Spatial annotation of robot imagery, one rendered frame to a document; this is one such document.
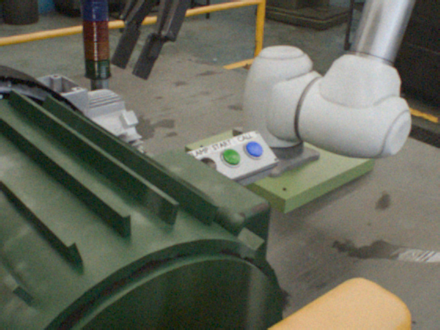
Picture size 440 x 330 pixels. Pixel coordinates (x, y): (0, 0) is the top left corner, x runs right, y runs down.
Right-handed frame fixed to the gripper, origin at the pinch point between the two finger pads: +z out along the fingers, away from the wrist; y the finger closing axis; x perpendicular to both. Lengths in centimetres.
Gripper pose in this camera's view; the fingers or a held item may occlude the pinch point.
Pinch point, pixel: (135, 55)
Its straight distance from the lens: 100.2
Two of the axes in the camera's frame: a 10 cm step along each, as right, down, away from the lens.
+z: -4.2, 9.0, 1.1
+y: 6.5, 3.8, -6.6
